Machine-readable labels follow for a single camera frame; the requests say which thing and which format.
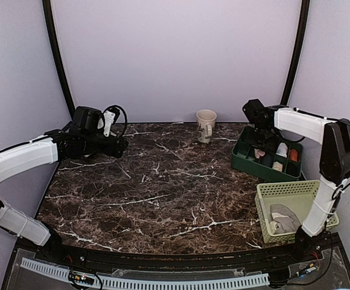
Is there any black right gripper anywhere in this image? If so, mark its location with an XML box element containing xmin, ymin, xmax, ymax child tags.
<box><xmin>247</xmin><ymin>123</ymin><xmax>277</xmax><ymax>151</ymax></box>

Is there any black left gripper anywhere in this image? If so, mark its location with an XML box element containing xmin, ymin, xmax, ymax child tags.
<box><xmin>81</xmin><ymin>132</ymin><xmax>128</xmax><ymax>158</ymax></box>

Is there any dark green divided organizer tray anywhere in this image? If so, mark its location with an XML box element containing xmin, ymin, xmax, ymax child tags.
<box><xmin>231</xmin><ymin>126</ymin><xmax>303</xmax><ymax>182</ymax></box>

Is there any pink cloth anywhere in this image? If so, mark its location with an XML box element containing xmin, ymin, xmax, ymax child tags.
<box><xmin>254</xmin><ymin>149</ymin><xmax>266</xmax><ymax>159</ymax></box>

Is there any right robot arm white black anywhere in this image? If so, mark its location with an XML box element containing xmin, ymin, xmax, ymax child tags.
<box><xmin>243</xmin><ymin>99</ymin><xmax>350</xmax><ymax>262</ymax></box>

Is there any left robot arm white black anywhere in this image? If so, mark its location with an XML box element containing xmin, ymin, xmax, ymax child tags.
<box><xmin>0</xmin><ymin>130</ymin><xmax>128</xmax><ymax>263</ymax></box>

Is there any white rolled sock in tray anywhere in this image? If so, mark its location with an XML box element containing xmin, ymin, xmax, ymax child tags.
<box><xmin>276</xmin><ymin>143</ymin><xmax>288</xmax><ymax>158</ymax></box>

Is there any dark blue rolled item tray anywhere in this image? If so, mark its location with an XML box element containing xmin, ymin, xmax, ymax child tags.
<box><xmin>259</xmin><ymin>154</ymin><xmax>273</xmax><ymax>167</ymax></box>

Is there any orange rolled item in tray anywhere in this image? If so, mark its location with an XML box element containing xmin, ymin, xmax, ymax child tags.
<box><xmin>289</xmin><ymin>149</ymin><xmax>299</xmax><ymax>162</ymax></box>

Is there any cream ceramic mug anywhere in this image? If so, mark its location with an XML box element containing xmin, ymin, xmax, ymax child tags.
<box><xmin>196</xmin><ymin>109</ymin><xmax>217</xmax><ymax>144</ymax></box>

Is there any light green perforated basket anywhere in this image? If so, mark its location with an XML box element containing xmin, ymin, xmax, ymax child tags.
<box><xmin>255</xmin><ymin>178</ymin><xmax>340</xmax><ymax>243</ymax></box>

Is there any grey cloth in basket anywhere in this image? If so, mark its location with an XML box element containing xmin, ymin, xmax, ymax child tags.
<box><xmin>269</xmin><ymin>204</ymin><xmax>301</xmax><ymax>234</ymax></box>

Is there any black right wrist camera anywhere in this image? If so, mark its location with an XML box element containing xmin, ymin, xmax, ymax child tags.
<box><xmin>242</xmin><ymin>99</ymin><xmax>264</xmax><ymax>123</ymax></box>

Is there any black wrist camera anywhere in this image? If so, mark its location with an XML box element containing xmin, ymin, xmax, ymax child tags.
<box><xmin>242</xmin><ymin>99</ymin><xmax>264</xmax><ymax>123</ymax></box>
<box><xmin>72</xmin><ymin>106</ymin><xmax>101</xmax><ymax>134</ymax></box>

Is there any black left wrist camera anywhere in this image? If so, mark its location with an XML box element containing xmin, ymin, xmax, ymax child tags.
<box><xmin>72</xmin><ymin>106</ymin><xmax>101</xmax><ymax>134</ymax></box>

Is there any left black frame post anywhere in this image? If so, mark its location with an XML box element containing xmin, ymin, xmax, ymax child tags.
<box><xmin>42</xmin><ymin>0</ymin><xmax>75</xmax><ymax>118</ymax></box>

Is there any black frame post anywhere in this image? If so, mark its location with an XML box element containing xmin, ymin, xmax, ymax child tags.
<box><xmin>42</xmin><ymin>0</ymin><xmax>75</xmax><ymax>118</ymax></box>
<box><xmin>280</xmin><ymin>0</ymin><xmax>310</xmax><ymax>106</ymax></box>

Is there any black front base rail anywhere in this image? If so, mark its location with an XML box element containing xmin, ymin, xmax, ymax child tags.
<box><xmin>9</xmin><ymin>233</ymin><xmax>349</xmax><ymax>277</ymax></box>

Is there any right black frame post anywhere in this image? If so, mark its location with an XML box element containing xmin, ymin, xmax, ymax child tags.
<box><xmin>280</xmin><ymin>0</ymin><xmax>310</xmax><ymax>106</ymax></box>

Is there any grey slotted cable duct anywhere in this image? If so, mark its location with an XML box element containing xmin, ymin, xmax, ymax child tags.
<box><xmin>20</xmin><ymin>257</ymin><xmax>270</xmax><ymax>289</ymax></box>

